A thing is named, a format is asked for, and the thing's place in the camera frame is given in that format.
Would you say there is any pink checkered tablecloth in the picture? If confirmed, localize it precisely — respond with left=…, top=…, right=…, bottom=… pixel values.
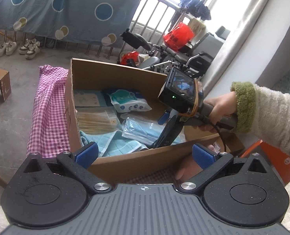
left=26, top=65, right=70, bottom=158

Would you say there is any blue wet wipes pack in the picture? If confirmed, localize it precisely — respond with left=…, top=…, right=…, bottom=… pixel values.
left=103, top=89, right=152, bottom=113

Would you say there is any blue bandage box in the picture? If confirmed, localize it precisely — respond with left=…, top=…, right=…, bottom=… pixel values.
left=73, top=90, right=107, bottom=108

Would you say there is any white brown sneaker pair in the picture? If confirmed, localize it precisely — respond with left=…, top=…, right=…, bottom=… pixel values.
left=19, top=38, right=40, bottom=60

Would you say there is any cream fleece sleeve forearm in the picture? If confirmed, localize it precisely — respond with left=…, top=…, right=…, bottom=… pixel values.
left=231, top=82, right=290, bottom=231

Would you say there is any person's right hand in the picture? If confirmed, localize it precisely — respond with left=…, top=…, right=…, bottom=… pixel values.
left=204, top=91, right=237, bottom=125

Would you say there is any small wooden stool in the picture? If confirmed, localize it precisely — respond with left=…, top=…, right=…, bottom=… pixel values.
left=0, top=69, right=12, bottom=101

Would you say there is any red plastic bag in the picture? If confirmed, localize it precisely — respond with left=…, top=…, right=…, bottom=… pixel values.
left=163, top=22, right=194, bottom=51

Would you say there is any white sneaker pair left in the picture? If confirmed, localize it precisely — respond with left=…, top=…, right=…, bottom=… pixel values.
left=0, top=41, right=17, bottom=57

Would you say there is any white curtain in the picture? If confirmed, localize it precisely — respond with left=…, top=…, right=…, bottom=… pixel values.
left=202, top=0, right=268, bottom=95

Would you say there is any black action camera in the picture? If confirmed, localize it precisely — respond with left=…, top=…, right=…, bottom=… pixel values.
left=158, top=67, right=203, bottom=117

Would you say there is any brown cardboard box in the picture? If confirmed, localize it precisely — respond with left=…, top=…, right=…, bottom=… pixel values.
left=65, top=58, right=243, bottom=185

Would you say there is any pink plush monkey toy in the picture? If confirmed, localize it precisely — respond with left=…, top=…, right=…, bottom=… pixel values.
left=175, top=145, right=220, bottom=183

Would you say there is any black wheelchair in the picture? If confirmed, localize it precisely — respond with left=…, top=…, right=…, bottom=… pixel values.
left=120, top=26, right=230, bottom=79

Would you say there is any blue dotted hanging sheet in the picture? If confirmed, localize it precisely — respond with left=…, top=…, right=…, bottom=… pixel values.
left=0, top=0, right=141, bottom=48

